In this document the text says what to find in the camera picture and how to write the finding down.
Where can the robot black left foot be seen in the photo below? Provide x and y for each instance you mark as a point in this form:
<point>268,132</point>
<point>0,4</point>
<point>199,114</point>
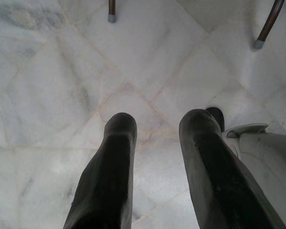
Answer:
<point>217,117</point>

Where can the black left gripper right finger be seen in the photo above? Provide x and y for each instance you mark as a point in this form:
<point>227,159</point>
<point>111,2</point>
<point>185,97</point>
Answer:
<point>212,171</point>

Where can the brown chair leg grey cap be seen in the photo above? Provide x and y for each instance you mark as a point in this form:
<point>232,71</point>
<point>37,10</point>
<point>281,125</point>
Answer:
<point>268,23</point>
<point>111,10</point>

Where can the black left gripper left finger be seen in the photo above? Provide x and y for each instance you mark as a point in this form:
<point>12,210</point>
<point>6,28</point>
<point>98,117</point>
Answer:
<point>105,171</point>

